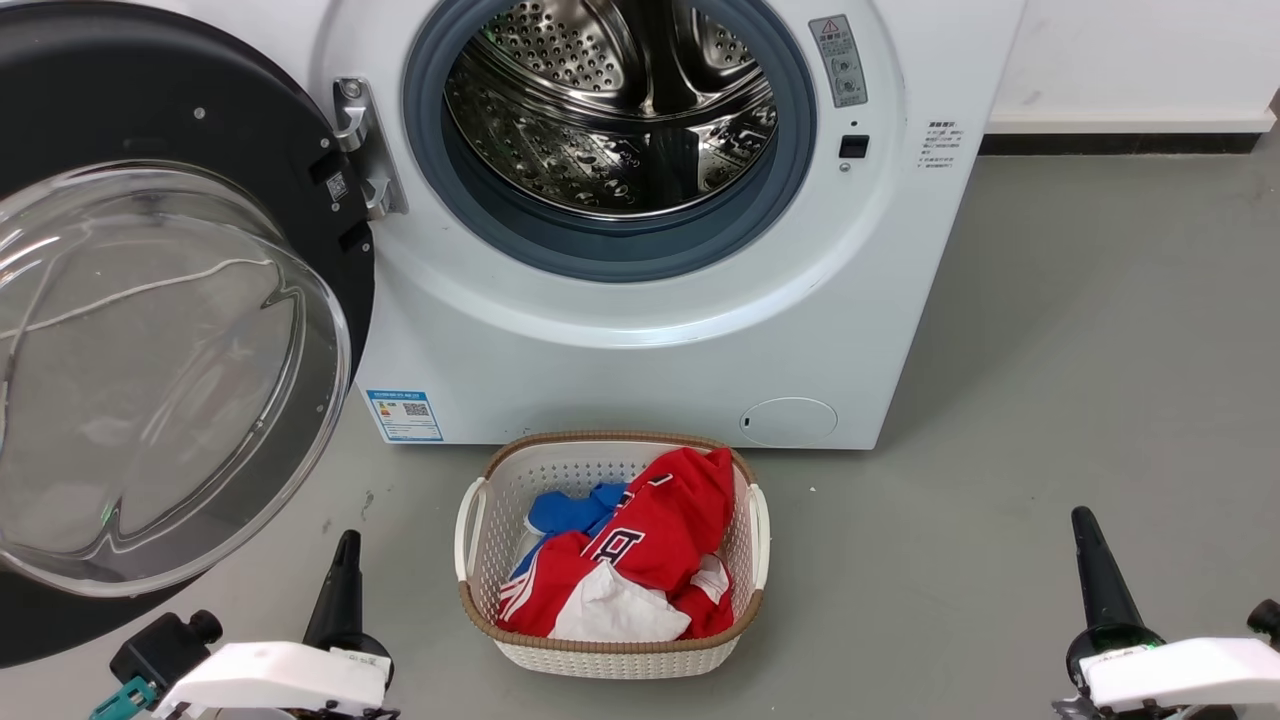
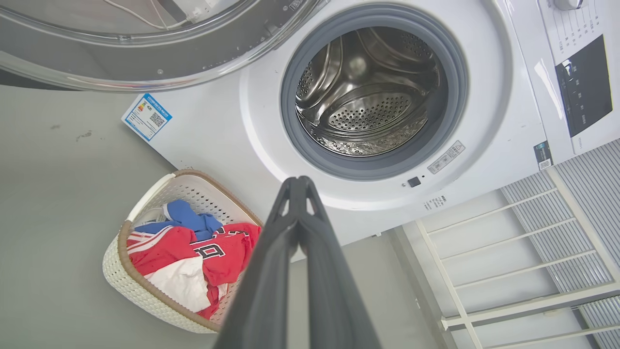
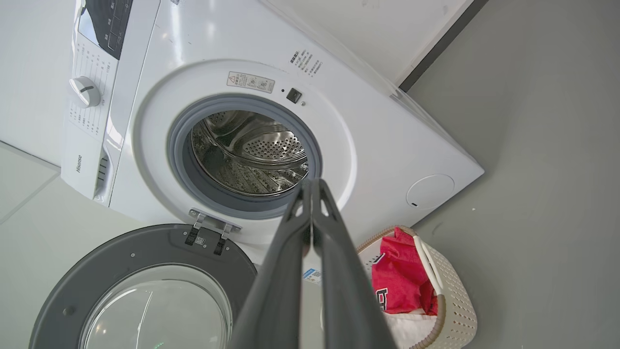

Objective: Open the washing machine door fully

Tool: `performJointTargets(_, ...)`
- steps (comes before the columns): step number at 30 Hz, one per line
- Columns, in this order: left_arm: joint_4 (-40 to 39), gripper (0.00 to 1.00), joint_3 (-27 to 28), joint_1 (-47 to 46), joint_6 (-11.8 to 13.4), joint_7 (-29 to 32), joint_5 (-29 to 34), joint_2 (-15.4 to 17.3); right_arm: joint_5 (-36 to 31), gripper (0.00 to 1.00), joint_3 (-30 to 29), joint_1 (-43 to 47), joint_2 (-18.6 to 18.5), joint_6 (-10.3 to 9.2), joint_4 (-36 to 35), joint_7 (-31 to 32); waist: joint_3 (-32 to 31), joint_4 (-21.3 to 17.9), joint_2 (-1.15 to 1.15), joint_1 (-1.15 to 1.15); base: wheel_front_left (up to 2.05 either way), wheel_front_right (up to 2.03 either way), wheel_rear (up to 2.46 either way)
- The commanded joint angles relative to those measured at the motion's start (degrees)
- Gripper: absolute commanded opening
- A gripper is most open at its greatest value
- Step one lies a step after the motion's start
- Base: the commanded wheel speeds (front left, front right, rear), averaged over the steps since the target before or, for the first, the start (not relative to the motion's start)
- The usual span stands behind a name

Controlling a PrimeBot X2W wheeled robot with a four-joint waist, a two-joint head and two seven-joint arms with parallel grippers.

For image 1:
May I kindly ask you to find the small text sticker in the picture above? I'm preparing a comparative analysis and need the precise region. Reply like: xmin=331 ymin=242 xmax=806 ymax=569
xmin=918 ymin=120 xmax=966 ymax=171

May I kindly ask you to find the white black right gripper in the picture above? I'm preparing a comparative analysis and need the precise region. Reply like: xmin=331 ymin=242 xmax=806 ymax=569
xmin=1055 ymin=507 xmax=1280 ymax=720

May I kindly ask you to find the white wicker-style laundry basket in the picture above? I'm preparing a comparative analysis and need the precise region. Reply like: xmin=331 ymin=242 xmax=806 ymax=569
xmin=455 ymin=431 xmax=771 ymax=680

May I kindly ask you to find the white front-load washing machine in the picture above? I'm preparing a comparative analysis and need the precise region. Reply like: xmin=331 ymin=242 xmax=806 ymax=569
xmin=150 ymin=0 xmax=1029 ymax=451

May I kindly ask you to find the blue energy label sticker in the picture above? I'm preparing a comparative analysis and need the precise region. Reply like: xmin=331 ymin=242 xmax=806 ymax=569
xmin=366 ymin=390 xmax=444 ymax=444

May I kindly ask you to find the white garment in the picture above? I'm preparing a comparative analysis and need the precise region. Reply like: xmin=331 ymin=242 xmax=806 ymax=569
xmin=550 ymin=562 xmax=693 ymax=643

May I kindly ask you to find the round white filter cover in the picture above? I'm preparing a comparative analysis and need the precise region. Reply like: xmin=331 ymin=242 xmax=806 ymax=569
xmin=740 ymin=397 xmax=839 ymax=448

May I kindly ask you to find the red sports jersey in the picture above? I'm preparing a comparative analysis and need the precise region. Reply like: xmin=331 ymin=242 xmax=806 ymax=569
xmin=497 ymin=447 xmax=736 ymax=641

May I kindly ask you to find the grey warning sticker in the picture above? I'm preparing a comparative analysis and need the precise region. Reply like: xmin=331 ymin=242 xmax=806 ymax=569
xmin=808 ymin=14 xmax=869 ymax=109

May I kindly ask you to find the blue garment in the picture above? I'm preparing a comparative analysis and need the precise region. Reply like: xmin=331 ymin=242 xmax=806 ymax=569
xmin=510 ymin=483 xmax=629 ymax=581

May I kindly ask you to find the black round glass washer door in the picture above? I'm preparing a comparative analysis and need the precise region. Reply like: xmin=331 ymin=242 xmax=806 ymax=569
xmin=0 ymin=0 xmax=377 ymax=669

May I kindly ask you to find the metal door hinge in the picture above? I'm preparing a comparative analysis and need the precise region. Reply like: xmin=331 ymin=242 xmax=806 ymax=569
xmin=333 ymin=77 xmax=409 ymax=221

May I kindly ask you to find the white power cable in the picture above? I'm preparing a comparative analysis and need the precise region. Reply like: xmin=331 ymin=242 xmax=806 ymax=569
xmin=0 ymin=258 xmax=276 ymax=341

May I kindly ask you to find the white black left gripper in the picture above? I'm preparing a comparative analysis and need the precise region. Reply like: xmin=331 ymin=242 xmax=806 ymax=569
xmin=155 ymin=531 xmax=396 ymax=720

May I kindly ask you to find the stainless steel washer drum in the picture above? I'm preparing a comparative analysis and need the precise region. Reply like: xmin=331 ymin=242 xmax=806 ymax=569
xmin=445 ymin=0 xmax=779 ymax=219

